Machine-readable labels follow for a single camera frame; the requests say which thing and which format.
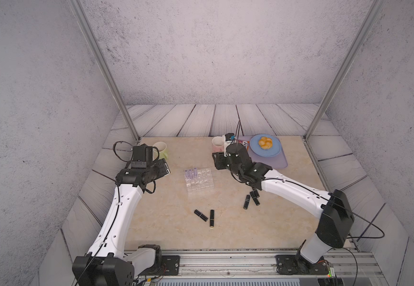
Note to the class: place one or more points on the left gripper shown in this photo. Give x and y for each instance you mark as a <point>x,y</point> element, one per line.
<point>163,167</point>

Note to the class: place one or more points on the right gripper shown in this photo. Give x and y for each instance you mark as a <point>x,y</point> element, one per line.
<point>219,161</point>

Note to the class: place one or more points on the clear acrylic lipstick organizer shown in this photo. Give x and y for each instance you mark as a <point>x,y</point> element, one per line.
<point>204,181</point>

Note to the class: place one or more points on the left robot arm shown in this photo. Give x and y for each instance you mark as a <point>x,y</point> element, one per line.
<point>105,263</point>

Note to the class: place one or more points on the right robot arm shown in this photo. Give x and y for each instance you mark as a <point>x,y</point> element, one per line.
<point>331,209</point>

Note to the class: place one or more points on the green mug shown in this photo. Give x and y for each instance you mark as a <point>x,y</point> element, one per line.
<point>160,151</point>

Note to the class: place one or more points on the pink mug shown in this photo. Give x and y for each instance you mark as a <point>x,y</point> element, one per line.
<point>218,144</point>

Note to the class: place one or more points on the colourful snack bag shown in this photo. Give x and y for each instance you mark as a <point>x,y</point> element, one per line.
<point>244,143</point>

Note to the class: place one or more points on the bread roll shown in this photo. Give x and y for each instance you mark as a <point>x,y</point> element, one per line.
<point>265,143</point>

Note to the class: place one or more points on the blue plate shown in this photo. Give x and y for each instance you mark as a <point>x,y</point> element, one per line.
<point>274,151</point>

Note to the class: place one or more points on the lavender tray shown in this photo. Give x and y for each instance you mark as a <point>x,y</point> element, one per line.
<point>277,162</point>

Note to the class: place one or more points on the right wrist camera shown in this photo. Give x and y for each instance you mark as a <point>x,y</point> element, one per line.
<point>228,139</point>

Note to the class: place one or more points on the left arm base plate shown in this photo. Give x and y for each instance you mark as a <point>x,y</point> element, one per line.
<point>163,266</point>

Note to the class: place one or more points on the aluminium rail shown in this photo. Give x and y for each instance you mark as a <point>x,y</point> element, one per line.
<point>258,268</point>

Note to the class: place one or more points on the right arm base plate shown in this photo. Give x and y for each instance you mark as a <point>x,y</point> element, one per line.
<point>297,265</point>

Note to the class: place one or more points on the left frame post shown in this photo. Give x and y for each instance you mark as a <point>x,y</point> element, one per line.
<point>91,40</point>

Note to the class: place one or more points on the frame post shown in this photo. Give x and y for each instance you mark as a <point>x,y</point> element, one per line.
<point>362,34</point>
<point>91,40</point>

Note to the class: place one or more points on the right frame post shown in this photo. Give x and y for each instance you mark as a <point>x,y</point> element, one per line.
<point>362,34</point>

